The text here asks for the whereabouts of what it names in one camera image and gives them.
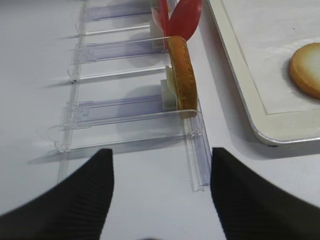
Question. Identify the brown bun slice in rack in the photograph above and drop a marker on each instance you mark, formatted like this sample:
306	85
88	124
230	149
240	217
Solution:
184	77

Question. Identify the red tomato slice front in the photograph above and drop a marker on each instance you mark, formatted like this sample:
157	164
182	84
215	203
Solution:
185	18

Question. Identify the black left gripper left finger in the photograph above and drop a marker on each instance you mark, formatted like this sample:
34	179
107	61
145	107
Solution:
75	209

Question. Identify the red tomato slice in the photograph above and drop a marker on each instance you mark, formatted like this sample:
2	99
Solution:
160	13
185	18

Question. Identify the red tomato slice rear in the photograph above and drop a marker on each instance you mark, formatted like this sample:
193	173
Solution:
160	13

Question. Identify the clear acrylic left food rack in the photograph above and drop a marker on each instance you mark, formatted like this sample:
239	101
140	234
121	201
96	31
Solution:
123	94

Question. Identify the toasted bun bottom on tray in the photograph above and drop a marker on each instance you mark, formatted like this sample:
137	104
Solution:
304	69

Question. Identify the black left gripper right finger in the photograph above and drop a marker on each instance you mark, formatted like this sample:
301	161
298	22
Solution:
251	208

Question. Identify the white metal tray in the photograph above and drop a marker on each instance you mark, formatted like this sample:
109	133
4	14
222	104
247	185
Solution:
259	38

